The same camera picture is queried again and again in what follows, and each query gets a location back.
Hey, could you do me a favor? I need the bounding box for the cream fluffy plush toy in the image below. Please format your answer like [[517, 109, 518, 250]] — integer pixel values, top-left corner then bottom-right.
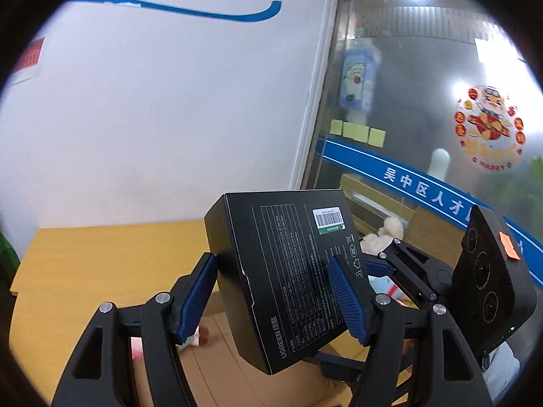
[[360, 216, 405, 256]]

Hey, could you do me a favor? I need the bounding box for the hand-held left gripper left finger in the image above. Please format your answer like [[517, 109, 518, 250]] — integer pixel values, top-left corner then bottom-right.
[[53, 252, 218, 407]]

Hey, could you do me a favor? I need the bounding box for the wooden desktop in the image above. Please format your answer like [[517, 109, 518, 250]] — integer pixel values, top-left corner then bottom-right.
[[8, 219, 225, 395]]

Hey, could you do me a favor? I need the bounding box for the grey metal door frame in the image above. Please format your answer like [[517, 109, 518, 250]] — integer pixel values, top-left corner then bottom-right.
[[292, 0, 355, 191]]

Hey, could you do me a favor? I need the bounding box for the tan wooden furniture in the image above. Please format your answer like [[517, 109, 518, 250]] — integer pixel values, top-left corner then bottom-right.
[[340, 173, 469, 257]]

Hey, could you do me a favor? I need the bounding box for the black product box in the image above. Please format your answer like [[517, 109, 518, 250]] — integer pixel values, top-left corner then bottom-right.
[[204, 189, 373, 376]]

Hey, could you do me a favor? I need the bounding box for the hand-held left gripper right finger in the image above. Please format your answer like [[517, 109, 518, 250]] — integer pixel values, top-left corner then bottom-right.
[[327, 256, 495, 407]]

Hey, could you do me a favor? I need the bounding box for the pink pig plush toy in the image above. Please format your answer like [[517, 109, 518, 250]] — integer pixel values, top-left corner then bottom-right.
[[131, 326, 209, 362]]

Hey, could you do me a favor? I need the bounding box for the blue window band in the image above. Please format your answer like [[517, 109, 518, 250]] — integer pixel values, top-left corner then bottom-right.
[[321, 137, 530, 257]]

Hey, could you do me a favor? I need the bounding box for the blue cartoon poster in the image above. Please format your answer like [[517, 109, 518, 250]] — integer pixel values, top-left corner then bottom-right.
[[338, 46, 381, 112]]

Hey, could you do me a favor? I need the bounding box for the large cardboard box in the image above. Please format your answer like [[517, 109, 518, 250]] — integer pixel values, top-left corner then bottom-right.
[[127, 305, 429, 407]]

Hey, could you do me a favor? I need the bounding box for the round cartoon window sticker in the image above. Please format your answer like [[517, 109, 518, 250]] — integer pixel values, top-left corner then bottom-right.
[[456, 84, 527, 171]]

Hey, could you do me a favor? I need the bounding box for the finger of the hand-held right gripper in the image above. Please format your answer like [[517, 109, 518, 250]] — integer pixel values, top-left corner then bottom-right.
[[306, 345, 370, 384], [364, 238, 447, 306]]

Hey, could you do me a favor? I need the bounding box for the red wall sign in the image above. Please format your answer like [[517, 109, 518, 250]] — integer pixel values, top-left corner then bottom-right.
[[12, 37, 46, 82]]

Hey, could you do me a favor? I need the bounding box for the person's right forearm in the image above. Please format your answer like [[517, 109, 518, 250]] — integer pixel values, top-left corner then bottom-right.
[[484, 343, 522, 393]]

